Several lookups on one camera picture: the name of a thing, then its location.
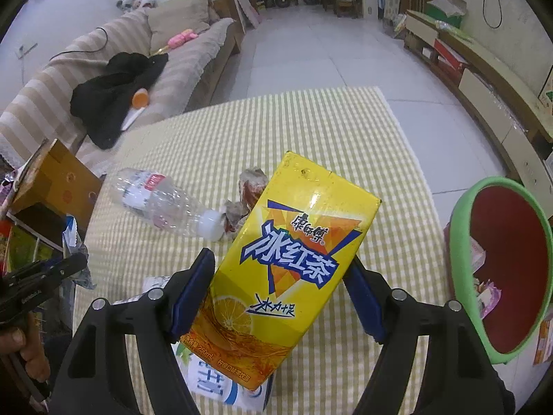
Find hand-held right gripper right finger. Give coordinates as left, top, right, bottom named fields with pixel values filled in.
left=343, top=254, right=517, bottom=415

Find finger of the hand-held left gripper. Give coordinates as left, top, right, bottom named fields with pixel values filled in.
left=9, top=253, right=89, bottom=288

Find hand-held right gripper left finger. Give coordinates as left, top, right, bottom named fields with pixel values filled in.
left=49, top=248, right=217, bottom=415

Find yellow tea carton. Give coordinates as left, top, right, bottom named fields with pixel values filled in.
left=184, top=150, right=383, bottom=392

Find green-rimmed red bin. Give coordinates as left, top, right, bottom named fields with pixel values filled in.
left=444, top=176, right=553, bottom=365

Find person's left hand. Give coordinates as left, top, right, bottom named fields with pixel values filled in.
left=0, top=328, right=50, bottom=383

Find white paper scrap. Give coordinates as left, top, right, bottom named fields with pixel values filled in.
left=140, top=274, right=174, bottom=299

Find clear plastic bottle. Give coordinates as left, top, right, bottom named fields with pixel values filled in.
left=110, top=168, right=225, bottom=240

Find white and blue milk carton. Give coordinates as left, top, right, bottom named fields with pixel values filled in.
left=173, top=341, right=275, bottom=413

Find orange cardboard box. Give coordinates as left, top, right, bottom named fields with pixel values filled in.
left=11, top=138, right=104, bottom=221

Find crumpled printed wrapper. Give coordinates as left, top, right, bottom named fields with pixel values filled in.
left=222, top=168, right=268, bottom=238

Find striped beige sofa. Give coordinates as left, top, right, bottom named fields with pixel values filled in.
left=0, top=0, right=243, bottom=169

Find orange packet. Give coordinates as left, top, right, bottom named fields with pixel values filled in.
left=533, top=311, right=553, bottom=366

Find black jacket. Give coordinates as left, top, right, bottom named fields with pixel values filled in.
left=70, top=52, right=169, bottom=150

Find yellow checkered tablecloth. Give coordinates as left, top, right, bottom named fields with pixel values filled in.
left=73, top=86, right=452, bottom=415

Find orange and white brush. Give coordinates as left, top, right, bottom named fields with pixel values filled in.
left=121, top=87, right=150, bottom=132

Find long beige tv cabinet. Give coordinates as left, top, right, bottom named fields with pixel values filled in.
left=404, top=9, right=553, bottom=191

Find pink toy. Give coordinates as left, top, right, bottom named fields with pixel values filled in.
left=168, top=29, right=198, bottom=48

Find red flat box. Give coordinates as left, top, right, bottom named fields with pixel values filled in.
left=432, top=39, right=469, bottom=72

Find beige pillow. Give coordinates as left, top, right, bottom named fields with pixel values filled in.
left=147, top=0, right=212, bottom=53

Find green and white printed box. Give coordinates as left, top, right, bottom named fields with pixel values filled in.
left=538, top=67, right=553, bottom=117

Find white leaning boards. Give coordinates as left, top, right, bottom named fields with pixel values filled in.
left=233, top=0, right=264, bottom=31

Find green and white open box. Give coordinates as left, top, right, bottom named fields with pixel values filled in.
left=425, top=0, right=469, bottom=30

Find black wall cable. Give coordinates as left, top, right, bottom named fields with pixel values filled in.
left=483, top=0, right=504, bottom=29

